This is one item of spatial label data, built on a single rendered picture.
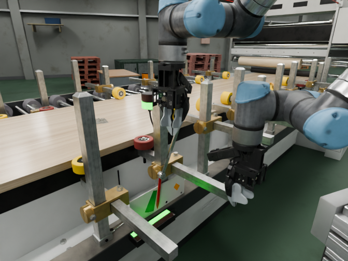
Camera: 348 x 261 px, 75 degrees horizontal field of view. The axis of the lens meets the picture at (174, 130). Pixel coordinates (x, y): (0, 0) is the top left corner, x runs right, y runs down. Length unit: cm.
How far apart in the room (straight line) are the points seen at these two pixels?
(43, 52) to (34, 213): 988
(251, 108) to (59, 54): 1018
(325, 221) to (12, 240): 85
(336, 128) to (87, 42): 1029
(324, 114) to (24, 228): 87
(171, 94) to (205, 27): 19
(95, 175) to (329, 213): 53
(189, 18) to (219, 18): 6
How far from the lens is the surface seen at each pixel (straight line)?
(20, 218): 89
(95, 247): 79
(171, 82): 60
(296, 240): 193
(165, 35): 60
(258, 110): 56
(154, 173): 79
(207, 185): 74
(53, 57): 1058
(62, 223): 97
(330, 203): 52
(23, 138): 113
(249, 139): 58
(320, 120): 46
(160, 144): 76
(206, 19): 50
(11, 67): 1085
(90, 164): 63
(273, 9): 361
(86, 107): 58
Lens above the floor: 126
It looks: 21 degrees down
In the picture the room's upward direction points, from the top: straight up
